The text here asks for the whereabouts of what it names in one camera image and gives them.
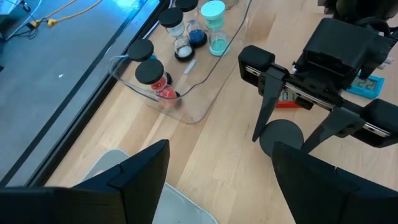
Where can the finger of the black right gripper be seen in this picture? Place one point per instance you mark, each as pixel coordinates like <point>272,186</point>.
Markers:
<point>339,123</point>
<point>270,93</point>

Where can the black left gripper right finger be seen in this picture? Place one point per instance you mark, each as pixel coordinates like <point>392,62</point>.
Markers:
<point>342,199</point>

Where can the white sand hourglass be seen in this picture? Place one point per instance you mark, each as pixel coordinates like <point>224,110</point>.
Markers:
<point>171,17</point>

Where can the teal digital thermometer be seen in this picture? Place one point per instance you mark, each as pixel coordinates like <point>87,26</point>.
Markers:
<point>368,85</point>

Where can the black metal table frame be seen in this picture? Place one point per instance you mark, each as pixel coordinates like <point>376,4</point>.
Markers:
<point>96,93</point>

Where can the clear plastic bin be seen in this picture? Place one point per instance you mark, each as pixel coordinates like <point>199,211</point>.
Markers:
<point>196,115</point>

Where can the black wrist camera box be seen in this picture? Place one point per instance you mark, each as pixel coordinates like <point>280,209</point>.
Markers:
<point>339,46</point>

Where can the red digital thermometer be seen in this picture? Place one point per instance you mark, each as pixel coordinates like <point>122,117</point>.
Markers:
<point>287,104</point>

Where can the grey plastic bin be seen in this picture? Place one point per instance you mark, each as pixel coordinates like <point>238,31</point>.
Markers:
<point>180,208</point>

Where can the red sand hourglass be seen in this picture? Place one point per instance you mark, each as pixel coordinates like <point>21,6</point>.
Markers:
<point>149,71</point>

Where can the orange sand hourglass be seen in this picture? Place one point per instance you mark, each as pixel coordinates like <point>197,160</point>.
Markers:
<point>280,133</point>

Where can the light blue sand hourglass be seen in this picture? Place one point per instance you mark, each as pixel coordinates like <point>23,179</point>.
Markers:
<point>140,49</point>

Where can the dark blue sand hourglass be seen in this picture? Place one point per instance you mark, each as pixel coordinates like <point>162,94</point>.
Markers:
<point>197,36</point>

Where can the mint green hourglass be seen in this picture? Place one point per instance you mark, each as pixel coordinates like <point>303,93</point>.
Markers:
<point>213,11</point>

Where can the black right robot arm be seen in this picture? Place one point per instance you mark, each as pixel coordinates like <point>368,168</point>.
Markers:
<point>357,9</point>

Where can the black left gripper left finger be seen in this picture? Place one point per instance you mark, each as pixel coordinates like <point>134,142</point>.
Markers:
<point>77,205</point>

